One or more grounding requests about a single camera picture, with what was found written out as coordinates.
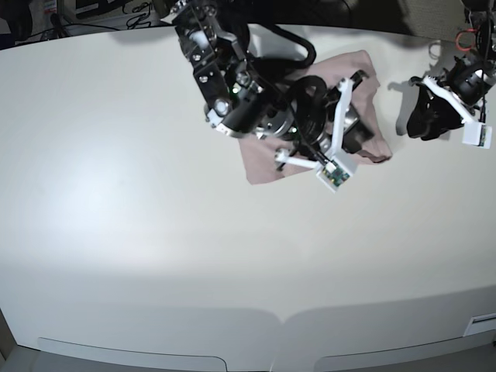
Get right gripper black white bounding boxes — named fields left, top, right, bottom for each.
left=255, top=70, right=368, bottom=171

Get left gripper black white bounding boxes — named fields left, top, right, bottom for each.
left=407, top=53, right=495, bottom=141

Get pink T-shirt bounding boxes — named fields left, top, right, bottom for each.
left=239, top=50, right=392, bottom=185

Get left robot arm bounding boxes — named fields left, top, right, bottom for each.
left=406, top=1, right=495, bottom=149

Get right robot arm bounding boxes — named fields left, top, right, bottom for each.
left=167, top=1, right=371, bottom=177

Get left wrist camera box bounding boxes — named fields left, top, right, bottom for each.
left=462, top=122, right=492, bottom=149

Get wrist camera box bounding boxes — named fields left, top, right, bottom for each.
left=462, top=122, right=492, bottom=149
left=316, top=152, right=358, bottom=193

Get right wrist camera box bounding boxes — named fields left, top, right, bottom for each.
left=316, top=152, right=358, bottom=193

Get black cables behind table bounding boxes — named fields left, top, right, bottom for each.
left=123, top=0, right=171, bottom=30

